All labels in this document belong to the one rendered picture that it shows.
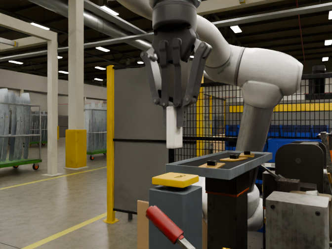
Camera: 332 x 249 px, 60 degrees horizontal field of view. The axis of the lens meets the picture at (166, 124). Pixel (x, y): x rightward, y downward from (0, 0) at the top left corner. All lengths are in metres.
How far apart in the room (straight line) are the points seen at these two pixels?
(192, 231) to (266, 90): 0.60
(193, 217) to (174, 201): 0.05
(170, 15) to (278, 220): 0.40
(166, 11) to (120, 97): 3.23
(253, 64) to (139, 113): 2.66
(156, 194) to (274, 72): 0.61
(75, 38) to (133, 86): 5.28
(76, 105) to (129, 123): 4.90
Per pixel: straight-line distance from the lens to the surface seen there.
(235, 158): 0.73
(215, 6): 5.59
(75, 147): 8.32
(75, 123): 8.37
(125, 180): 3.69
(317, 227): 0.57
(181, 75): 0.48
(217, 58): 0.91
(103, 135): 11.26
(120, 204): 3.81
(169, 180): 0.47
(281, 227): 0.58
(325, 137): 1.37
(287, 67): 0.97
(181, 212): 0.46
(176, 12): 0.48
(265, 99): 0.99
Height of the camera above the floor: 1.25
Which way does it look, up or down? level
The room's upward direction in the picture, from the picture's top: straight up
